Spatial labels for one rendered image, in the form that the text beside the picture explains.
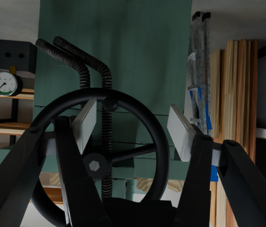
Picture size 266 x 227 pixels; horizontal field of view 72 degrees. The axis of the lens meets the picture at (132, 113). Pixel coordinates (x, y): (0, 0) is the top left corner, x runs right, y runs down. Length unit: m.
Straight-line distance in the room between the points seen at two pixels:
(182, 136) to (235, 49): 1.82
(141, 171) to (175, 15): 0.47
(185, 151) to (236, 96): 1.76
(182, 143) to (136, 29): 0.46
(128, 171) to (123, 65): 0.29
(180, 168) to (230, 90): 1.37
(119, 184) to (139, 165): 0.11
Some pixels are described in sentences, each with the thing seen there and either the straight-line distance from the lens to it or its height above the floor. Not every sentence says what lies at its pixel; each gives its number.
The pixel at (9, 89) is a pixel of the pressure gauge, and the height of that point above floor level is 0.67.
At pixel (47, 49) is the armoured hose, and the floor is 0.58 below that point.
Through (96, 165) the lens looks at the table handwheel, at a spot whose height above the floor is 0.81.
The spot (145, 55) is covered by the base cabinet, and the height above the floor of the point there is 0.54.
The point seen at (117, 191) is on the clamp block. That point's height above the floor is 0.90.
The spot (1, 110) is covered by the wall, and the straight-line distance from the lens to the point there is 3.63.
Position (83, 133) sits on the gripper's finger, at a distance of 0.16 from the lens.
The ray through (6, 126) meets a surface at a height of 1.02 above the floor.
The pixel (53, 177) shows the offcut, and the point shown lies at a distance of 0.61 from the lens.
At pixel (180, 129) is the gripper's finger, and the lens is 0.17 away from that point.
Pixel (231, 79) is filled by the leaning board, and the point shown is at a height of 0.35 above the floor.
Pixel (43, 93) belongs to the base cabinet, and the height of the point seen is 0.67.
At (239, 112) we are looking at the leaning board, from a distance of 1.86.
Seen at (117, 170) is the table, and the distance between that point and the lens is 0.46.
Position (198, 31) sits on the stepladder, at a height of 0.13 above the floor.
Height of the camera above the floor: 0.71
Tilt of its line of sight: 1 degrees up
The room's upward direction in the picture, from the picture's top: 176 degrees counter-clockwise
